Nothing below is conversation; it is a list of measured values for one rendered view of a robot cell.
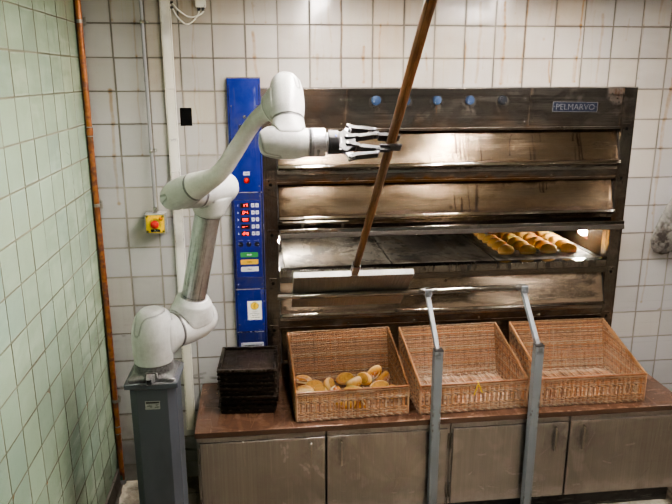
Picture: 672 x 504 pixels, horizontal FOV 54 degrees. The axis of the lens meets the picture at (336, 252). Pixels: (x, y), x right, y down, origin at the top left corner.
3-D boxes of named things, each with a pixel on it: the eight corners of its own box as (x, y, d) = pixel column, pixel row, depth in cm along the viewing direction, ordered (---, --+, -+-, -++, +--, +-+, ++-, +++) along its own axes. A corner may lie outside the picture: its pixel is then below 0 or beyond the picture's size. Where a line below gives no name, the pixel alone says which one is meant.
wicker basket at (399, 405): (286, 378, 359) (285, 330, 352) (388, 372, 367) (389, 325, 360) (294, 423, 312) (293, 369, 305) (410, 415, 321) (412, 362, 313)
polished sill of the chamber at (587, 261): (278, 274, 353) (278, 267, 352) (600, 263, 373) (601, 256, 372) (279, 278, 347) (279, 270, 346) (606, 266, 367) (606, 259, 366)
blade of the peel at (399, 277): (414, 274, 304) (413, 268, 305) (293, 278, 298) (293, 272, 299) (400, 303, 336) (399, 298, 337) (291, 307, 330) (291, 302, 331)
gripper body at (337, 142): (324, 138, 215) (353, 138, 216) (326, 160, 211) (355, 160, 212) (326, 124, 208) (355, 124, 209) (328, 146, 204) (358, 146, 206)
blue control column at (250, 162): (246, 342, 556) (236, 76, 501) (265, 341, 558) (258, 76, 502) (242, 476, 371) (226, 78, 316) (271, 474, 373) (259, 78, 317)
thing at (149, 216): (147, 231, 333) (146, 211, 330) (168, 230, 334) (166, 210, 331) (145, 234, 326) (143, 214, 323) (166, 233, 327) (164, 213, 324)
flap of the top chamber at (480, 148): (277, 170, 332) (276, 131, 334) (616, 165, 352) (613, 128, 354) (277, 169, 327) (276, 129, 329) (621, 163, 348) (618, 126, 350)
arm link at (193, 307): (156, 337, 280) (195, 321, 297) (182, 355, 272) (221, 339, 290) (181, 165, 249) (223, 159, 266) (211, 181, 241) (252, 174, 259)
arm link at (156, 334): (124, 362, 265) (119, 310, 260) (160, 347, 280) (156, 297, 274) (151, 372, 256) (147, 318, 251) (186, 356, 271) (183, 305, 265)
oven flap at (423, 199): (279, 221, 339) (277, 183, 340) (611, 213, 359) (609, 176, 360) (279, 220, 335) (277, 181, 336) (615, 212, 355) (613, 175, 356)
